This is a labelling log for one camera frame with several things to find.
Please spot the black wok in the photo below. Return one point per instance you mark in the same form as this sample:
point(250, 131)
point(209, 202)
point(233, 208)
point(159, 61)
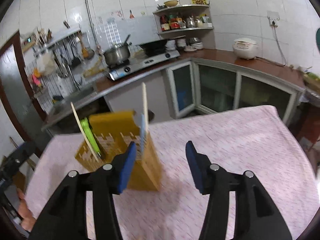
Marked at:
point(154, 48)

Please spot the wall utensil rack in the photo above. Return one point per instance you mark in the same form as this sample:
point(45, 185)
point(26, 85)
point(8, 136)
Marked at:
point(46, 53)

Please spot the dark brown door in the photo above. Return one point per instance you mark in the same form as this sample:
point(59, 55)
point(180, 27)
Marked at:
point(22, 108)

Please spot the white rice cooker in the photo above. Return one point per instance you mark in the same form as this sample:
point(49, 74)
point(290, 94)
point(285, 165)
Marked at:
point(245, 48)

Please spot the silver gas stove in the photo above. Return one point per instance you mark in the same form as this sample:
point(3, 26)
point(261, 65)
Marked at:
point(139, 63)

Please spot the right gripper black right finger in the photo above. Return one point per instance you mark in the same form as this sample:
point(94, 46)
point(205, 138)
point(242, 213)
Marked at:
point(256, 214)

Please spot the cream chopstick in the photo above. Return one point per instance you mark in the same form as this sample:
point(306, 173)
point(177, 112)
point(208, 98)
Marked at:
point(83, 133)
point(145, 107)

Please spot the steel cooking pot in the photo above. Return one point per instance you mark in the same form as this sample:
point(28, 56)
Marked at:
point(118, 53)

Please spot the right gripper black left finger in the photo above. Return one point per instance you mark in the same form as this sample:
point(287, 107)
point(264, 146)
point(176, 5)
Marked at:
point(65, 214)

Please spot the left hand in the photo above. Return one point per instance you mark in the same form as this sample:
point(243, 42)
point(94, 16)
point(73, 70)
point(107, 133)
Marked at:
point(28, 221)

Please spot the yellow perforated utensil holder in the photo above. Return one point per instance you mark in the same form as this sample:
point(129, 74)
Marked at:
point(114, 132)

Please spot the green round cutting board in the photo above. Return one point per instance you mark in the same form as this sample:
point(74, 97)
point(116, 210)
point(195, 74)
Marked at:
point(318, 39)

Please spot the corner wall shelf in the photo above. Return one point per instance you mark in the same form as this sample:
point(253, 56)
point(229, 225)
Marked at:
point(186, 21)

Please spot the wall power socket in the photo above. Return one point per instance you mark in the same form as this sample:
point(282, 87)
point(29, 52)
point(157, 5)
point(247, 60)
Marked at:
point(273, 18)

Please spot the steel sink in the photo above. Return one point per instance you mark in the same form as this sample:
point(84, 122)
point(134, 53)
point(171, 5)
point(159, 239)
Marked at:
point(75, 97)

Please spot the gripper body black left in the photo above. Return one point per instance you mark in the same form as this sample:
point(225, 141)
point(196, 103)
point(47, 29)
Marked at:
point(12, 179)

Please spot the floral pink tablecloth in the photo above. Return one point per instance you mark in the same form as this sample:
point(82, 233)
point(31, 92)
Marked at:
point(253, 139)

